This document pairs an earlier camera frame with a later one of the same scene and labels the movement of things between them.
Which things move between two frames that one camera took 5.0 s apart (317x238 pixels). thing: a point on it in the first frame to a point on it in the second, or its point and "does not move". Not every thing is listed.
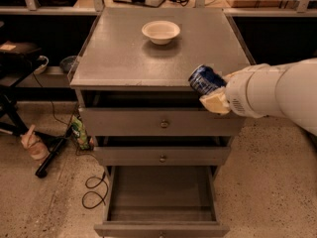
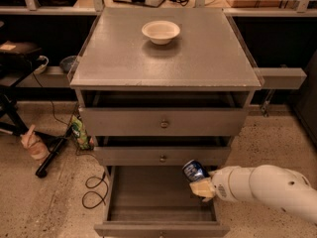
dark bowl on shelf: [66, 62] does not move
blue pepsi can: [204, 79] to [194, 171]
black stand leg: [53, 144] does not move
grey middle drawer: [162, 151] does not move
